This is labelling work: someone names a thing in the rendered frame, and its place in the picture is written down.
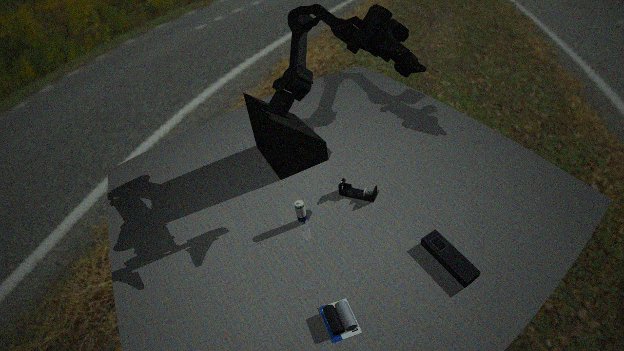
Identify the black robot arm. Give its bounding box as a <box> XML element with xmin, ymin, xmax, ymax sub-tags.
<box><xmin>263</xmin><ymin>4</ymin><xmax>409</xmax><ymax>119</ymax></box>

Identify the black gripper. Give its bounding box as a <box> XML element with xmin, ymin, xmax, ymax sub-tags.
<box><xmin>361</xmin><ymin>20</ymin><xmax>426</xmax><ymax>77</ymax></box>

